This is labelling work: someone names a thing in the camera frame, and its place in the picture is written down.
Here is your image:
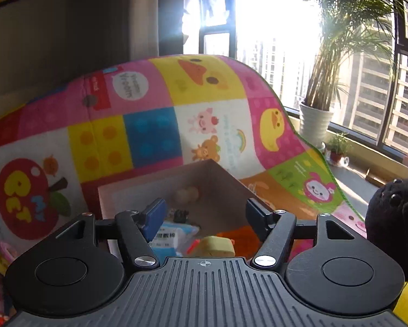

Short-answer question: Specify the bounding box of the blue white tissue pack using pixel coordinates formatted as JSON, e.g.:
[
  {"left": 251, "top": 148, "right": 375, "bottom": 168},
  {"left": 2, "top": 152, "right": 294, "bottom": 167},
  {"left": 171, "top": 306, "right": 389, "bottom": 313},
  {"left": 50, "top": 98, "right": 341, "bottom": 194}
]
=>
[{"left": 149, "top": 222, "right": 200, "bottom": 264}]

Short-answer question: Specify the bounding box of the black plush bear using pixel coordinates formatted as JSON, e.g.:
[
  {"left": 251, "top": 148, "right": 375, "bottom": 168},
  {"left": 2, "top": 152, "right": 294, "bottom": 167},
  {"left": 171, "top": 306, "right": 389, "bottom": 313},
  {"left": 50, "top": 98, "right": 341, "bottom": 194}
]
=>
[{"left": 365, "top": 179, "right": 408, "bottom": 281}]

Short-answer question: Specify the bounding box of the pink round toy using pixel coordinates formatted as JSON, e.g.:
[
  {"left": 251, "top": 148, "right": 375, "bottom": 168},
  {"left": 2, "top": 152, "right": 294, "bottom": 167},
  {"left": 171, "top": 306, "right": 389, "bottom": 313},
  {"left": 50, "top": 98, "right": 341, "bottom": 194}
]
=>
[{"left": 0, "top": 241, "right": 18, "bottom": 276}]

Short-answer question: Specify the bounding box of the orange toy in box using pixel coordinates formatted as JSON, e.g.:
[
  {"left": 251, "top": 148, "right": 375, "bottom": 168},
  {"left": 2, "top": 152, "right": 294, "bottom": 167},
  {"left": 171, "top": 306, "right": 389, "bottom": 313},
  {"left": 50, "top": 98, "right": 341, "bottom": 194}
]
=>
[{"left": 217, "top": 226, "right": 262, "bottom": 260}]

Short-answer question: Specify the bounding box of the pink cardboard box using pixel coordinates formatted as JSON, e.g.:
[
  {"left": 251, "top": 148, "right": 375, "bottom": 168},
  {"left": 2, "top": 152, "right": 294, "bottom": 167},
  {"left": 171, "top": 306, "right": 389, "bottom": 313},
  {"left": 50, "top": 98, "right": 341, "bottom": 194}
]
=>
[{"left": 98, "top": 160, "right": 275, "bottom": 241}]

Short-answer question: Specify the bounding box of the yellow sponge block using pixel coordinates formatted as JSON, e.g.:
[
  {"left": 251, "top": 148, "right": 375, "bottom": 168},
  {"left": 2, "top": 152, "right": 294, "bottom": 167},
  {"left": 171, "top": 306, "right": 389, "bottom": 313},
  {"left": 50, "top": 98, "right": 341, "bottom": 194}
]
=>
[{"left": 187, "top": 235, "right": 235, "bottom": 258}]

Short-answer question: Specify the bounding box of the small potted plant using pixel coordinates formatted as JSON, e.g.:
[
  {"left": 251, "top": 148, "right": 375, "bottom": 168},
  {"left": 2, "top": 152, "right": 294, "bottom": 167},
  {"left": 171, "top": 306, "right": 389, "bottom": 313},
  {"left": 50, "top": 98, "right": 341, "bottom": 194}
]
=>
[{"left": 327, "top": 133, "right": 350, "bottom": 167}]

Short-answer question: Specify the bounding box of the colourful cartoon play mat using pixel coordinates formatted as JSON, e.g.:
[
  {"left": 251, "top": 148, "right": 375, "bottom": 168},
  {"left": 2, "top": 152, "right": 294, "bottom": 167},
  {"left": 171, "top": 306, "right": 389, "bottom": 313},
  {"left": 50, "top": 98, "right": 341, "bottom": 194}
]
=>
[{"left": 0, "top": 55, "right": 364, "bottom": 250}]

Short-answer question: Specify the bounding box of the potted palm plant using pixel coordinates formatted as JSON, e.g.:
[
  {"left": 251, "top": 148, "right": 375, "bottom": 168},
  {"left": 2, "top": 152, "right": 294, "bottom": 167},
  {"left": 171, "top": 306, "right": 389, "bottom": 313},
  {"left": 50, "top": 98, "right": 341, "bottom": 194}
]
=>
[{"left": 299, "top": 0, "right": 404, "bottom": 149}]

